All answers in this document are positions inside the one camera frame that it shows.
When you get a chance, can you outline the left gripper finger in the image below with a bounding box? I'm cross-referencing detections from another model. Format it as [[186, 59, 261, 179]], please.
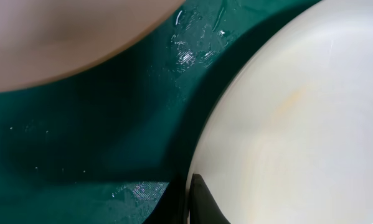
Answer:
[[189, 174, 230, 224]]

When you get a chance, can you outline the white plate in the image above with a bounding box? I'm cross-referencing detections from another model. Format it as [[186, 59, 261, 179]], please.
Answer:
[[189, 0, 373, 223], [0, 0, 183, 92]]

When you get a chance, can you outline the teal plastic tray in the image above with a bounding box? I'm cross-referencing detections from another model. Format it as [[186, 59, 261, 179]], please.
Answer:
[[0, 0, 313, 223]]

